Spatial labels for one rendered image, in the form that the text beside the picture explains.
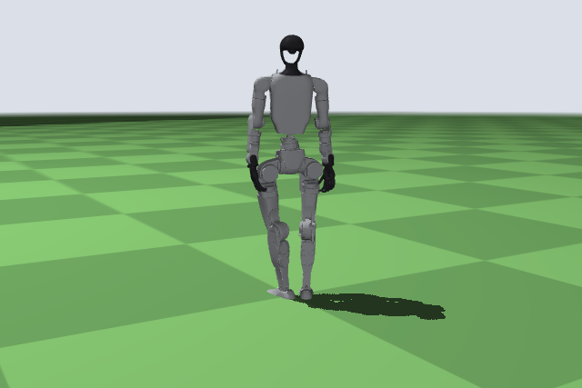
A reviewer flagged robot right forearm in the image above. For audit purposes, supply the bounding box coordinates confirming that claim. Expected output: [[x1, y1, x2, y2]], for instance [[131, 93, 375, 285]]
[[318, 117, 335, 164]]

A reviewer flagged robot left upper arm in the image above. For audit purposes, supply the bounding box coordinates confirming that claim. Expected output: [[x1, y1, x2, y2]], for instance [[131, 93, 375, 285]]
[[251, 76, 273, 129]]

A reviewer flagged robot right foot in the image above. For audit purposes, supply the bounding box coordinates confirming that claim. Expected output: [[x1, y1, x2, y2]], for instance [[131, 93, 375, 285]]
[[299, 285, 313, 300]]

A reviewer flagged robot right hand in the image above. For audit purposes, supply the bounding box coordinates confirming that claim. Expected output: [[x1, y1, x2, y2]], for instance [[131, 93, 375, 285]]
[[318, 154, 335, 193]]

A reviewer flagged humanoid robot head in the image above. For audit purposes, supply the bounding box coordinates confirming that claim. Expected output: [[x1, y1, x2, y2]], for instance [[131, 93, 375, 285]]
[[280, 35, 304, 76]]

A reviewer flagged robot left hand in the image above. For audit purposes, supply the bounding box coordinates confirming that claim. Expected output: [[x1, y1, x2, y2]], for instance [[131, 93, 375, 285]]
[[247, 155, 267, 192]]

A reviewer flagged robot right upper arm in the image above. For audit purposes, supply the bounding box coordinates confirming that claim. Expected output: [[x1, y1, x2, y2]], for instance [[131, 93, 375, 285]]
[[312, 77, 329, 129]]

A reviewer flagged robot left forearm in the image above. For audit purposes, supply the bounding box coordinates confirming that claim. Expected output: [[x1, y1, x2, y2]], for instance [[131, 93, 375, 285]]
[[246, 115, 261, 164]]

